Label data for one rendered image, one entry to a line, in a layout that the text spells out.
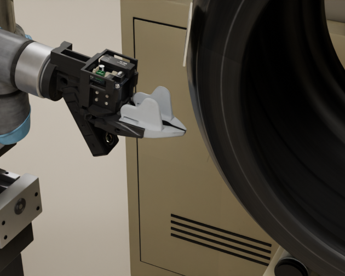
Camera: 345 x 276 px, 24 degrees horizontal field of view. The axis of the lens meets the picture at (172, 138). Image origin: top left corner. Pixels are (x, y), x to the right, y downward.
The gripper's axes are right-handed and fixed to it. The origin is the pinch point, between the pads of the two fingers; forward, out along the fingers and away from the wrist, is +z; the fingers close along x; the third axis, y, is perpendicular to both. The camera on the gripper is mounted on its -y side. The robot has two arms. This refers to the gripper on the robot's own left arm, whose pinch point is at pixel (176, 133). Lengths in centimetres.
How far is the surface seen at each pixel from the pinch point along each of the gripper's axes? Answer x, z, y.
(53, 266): 60, -56, -109
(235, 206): 64, -6, -64
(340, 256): -13.0, 27.3, 1.7
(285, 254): -6.9, 20.2, -7.0
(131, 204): 64, -35, -77
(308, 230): -12.8, 22.9, 3.3
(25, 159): 103, -96, -114
